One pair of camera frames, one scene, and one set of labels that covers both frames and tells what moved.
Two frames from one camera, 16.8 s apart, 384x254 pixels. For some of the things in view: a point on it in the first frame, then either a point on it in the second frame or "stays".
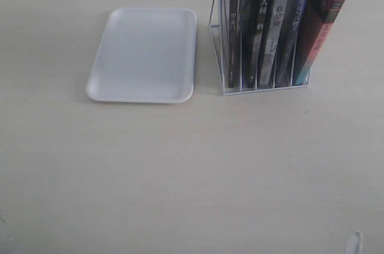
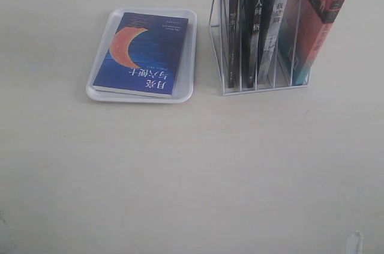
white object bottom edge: [354, 243] stays
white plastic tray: [146, 55] stays
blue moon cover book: [295, 26] → [143, 56]
